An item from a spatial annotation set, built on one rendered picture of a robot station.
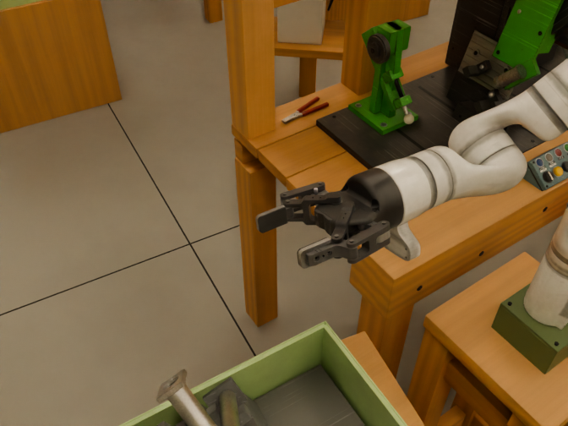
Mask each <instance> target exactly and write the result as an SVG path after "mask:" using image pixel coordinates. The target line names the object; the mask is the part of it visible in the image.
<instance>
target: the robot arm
mask: <svg viewBox="0 0 568 426"><path fill-rule="evenodd" d="M512 124H520V125H522V126H524V127H525V128H527V129H528V130H529V131H531V132H532V133H533V134H534V135H536V136H537V137H538V138H540V139H541V140H543V141H550V140H553V139H556V138H557V137H559V136H560V135H562V134H563V133H564V132H565V131H567V129H568V58H567V59H566V60H565V61H564V62H562V63H561V64H560V65H558V66H557V67H556V68H554V69H553V70H551V72H549V73H547V74H546V75H545V76H543V77H542V78H541V79H540V80H539V81H537V82H536V83H535V84H534V85H532V86H531V87H529V88H528V89H527V90H525V91H524V92H522V93H521V94H520V95H518V96H516V97H514V98H512V99H510V100H508V101H506V102H504V103H502V104H500V105H498V106H496V107H494V108H491V109H489V110H487V111H485V112H481V113H479V114H477V115H475V116H472V117H470V118H468V119H466V120H464V121H463V122H461V123H459V124H458V125H457V126H456V127H455V128H454V130H453V131H452V133H451V136H450V138H449V142H448V145H449V148H448V147H446V146H441V145H440V146H435V147H431V148H428V149H427V150H423V151H420V152H418V153H416V154H413V155H411V156H408V157H405V158H401V159H397V160H394V161H388V162H386V163H384V164H382V165H379V166H377V167H373V168H371V169H368V170H367V171H364V172H360V173H358V174H356V175H353V176H351V177H350V178H349V179H348V180H347V182H346V184H345V186H344V187H343V188H342V190H340V191H335V192H328V191H327V190H325V183H324V182H317V183H312V184H310V185H306V186H303V187H301V188H295V189H293V190H290V191H286V192H284V193H281V194H280V197H281V198H280V200H281V205H280V206H278V207H276V208H274V209H271V210H268V211H265V212H263V213H261V214H258V215H257V216H256V218H255V220H256V226H257V229H258V231H260V232H261V233H264V232H268V231H270V230H272V229H274V228H277V227H280V226H282V225H285V224H287V223H288V221H302V222H304V224H305V225H316V226H317V227H319V228H322V229H324V230H325V231H326V232H327V233H328V234H329V235H331V239H329V238H328V237H326V238H323V239H320V240H319V241H317V242H314V243H311V244H309V245H307V246H305V247H302V248H300V249H299V250H298V264H299V265H300V266H301V267H302V268H304V269H306V268H308V267H310V266H315V265H318V264H320V263H322V262H325V261H327V260H328V259H331V258H335V259H340V258H345V259H347V262H348V263H349V264H356V263H357V262H359V261H361V260H362V259H365V258H366V257H368V256H370V255H371V254H373V253H375V252H376V251H378V250H380V249H382V248H386V249H388V250H389V251H391V252H392V253H393V254H395V255H396V256H398V257H399V258H401V259H404V260H405V261H409V260H411V259H415V258H417V257H418V256H419V255H420V251H421V248H420V243H419V242H418V240H417V239H416V238H415V236H414V235H413V234H412V232H411V230H410V228H409V226H408V221H410V220H412V219H414V218H416V217H418V216H420V215H421V214H423V213H424V212H425V211H427V210H430V209H432V208H434V207H436V206H438V205H441V204H444V203H445V202H447V201H450V200H452V199H461V198H467V197H478V196H488V195H493V194H500V193H503V192H505V191H507V190H509V189H511V188H513V187H515V186H516V185H517V184H518V183H519V182H520V181H521V180H522V179H523V178H524V176H525V174H526V171H527V160H526V158H525V156H524V155H523V154H522V152H521V151H520V149H519V148H518V147H517V146H516V144H515V143H514V142H513V140H512V139H511V137H510V136H509V135H508V134H507V132H506V131H505V130H504V128H505V127H507V126H509V125H512ZM295 197H298V199H292V198H295ZM312 206H316V207H315V208H314V216H313V215H312V214H311V208H310V207H312ZM299 210H303V213H294V212H296V211H299ZM361 244H362V247H361V248H360V249H358V246H359V245H361ZM524 307H525V309H526V311H527V312H528V313H529V315H530V316H532V317H533V318H534V319H535V320H536V321H538V322H540V323H542V324H544V325H551V326H556V327H558V328H559V329H561V330H562V329H563V328H564V327H565V325H566V324H567V323H568V203H567V205H566V209H565V213H564V215H563V217H562V219H561V221H560V224H559V226H558V228H557V229H556V231H555V233H554V236H553V237H552V240H551V242H550V244H549V246H548V248H547V250H546V252H545V254H544V257H543V259H542V261H541V263H540V265H539V267H538V269H537V271H536V274H535V276H534V278H533V279H532V282H531V284H530V286H529V288H528V289H527V292H526V295H525V297H524Z"/></svg>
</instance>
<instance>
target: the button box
mask: <svg viewBox="0 0 568 426"><path fill-rule="evenodd" d="M565 144H568V141H567V142H565V143H564V144H562V145H558V146H556V147H554V148H553V149H551V150H548V151H547V152H545V153H543V154H542V155H540V156H537V157H535V158H533V159H532V160H530V161H528V162H527V171H526V174H525V176H524V179H525V180H526V181H528V182H529V183H530V184H532V185H533V186H534V187H536V188H538V189H539V190H541V191H544V190H547V189H548V188H551V187H553V186H555V184H557V183H560V182H561V181H563V180H565V179H567V178H568V171H566V170H565V169H564V168H563V163H564V162H566V161H568V151H567V150H565ZM556 149H560V150H561V152H562V155H561V156H557V155H556V154H555V150H556ZM547 154H550V155H551V156H552V157H553V160H552V161H548V160H547V159H546V155H547ZM537 159H541V160H542V161H543V165H542V166H541V167H540V166H539V165H538V164H537ZM555 167H561V168H562V169H563V174H562V175H561V176H556V175H555V174H554V168H555ZM547 171H550V172H552V173H553V174H554V180H553V181H551V182H547V181H546V180H545V179H544V176H543V175H544V173H545V172H547Z"/></svg>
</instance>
